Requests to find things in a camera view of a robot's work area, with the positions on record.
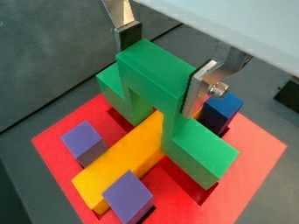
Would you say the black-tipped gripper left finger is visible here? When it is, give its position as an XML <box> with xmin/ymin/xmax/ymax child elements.
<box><xmin>102</xmin><ymin>0</ymin><xmax>143</xmax><ymax>52</ymax></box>

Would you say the green U-shaped block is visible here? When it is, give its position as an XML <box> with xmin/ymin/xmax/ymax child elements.
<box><xmin>98</xmin><ymin>39</ymin><xmax>239</xmax><ymax>189</ymax></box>

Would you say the purple post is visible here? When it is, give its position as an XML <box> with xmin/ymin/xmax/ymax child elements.
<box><xmin>60</xmin><ymin>121</ymin><xmax>108</xmax><ymax>168</ymax></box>
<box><xmin>102</xmin><ymin>171</ymin><xmax>155</xmax><ymax>224</ymax></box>

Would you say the yellow bar block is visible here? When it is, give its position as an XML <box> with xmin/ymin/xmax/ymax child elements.
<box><xmin>70</xmin><ymin>108</ymin><xmax>203</xmax><ymax>216</ymax></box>

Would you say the purple post right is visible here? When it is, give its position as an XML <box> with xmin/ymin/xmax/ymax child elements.
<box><xmin>102</xmin><ymin>171</ymin><xmax>155</xmax><ymax>224</ymax></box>

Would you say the dark blue post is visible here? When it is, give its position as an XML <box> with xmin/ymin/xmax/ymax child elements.
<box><xmin>198</xmin><ymin>93</ymin><xmax>244</xmax><ymax>136</ymax></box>

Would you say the black channel fixture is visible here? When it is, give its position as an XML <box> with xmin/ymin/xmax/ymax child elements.
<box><xmin>274</xmin><ymin>80</ymin><xmax>299</xmax><ymax>114</ymax></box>

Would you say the purple post left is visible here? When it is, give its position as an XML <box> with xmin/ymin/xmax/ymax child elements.
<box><xmin>60</xmin><ymin>121</ymin><xmax>108</xmax><ymax>168</ymax></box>

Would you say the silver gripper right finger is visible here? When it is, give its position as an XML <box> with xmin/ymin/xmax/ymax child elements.
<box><xmin>182</xmin><ymin>42</ymin><xmax>252</xmax><ymax>118</ymax></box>

